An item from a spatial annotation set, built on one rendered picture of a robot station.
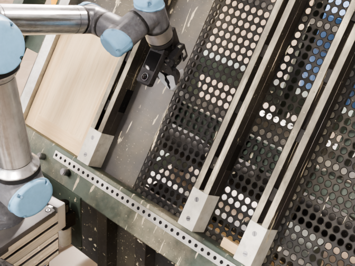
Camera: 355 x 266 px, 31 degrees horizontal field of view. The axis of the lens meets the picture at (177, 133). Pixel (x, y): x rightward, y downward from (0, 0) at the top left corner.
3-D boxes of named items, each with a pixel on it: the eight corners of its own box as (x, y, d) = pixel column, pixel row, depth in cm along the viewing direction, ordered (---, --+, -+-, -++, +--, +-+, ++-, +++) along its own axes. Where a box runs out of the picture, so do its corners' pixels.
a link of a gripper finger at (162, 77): (181, 78, 196) (175, 58, 189) (170, 93, 194) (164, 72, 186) (173, 76, 198) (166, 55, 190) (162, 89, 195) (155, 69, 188)
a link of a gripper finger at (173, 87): (189, 82, 195) (184, 61, 188) (179, 96, 192) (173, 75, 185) (181, 78, 196) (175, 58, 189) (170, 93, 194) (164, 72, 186)
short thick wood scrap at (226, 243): (222, 245, 200) (220, 245, 198) (226, 237, 199) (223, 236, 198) (237, 255, 196) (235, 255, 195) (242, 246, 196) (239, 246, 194)
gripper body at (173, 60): (189, 58, 188) (180, 28, 178) (173, 78, 184) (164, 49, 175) (167, 50, 191) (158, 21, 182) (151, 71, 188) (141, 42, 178)
